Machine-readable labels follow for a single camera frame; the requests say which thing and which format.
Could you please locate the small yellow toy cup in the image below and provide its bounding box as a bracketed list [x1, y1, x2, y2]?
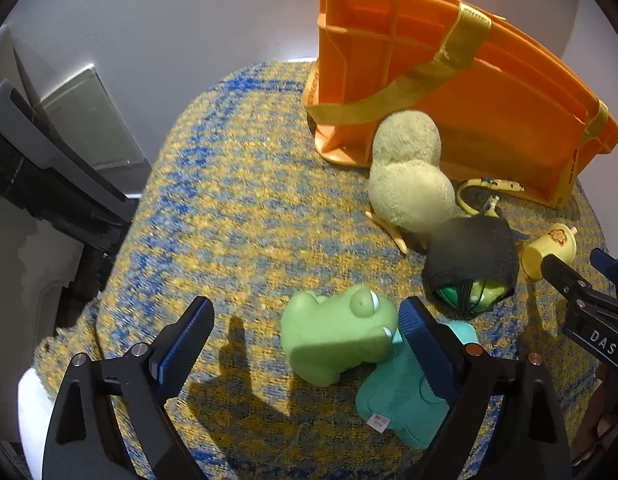
[520, 223, 577, 279]

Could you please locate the black equipment stand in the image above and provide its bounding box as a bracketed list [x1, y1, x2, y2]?
[0, 77, 134, 266]

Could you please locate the yellow plush duck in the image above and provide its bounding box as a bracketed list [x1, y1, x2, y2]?
[365, 110, 456, 257]

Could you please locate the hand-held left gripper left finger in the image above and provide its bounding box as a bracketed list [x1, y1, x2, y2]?
[41, 296, 216, 480]

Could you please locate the yellow strap toy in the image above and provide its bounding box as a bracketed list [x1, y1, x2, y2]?
[456, 176, 525, 218]

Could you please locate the yellow blue woven blanket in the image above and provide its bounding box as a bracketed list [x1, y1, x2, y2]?
[31, 60, 618, 480]

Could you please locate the grey wall panel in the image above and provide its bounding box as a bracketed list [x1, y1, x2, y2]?
[39, 63, 152, 171]

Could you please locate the orange plastic crate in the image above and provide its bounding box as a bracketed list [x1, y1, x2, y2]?
[303, 0, 618, 209]

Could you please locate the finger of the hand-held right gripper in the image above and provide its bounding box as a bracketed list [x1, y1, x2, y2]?
[590, 248, 618, 288]
[540, 254, 592, 308]

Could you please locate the green frog head toy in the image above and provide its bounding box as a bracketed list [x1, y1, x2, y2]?
[280, 283, 401, 387]

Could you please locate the black mesh ball toy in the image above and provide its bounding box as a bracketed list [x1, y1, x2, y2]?
[421, 217, 520, 321]

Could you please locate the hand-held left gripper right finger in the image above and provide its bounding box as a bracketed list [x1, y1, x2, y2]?
[398, 296, 574, 480]

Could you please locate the teal plush toy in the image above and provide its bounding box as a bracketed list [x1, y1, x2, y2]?
[355, 320, 480, 450]

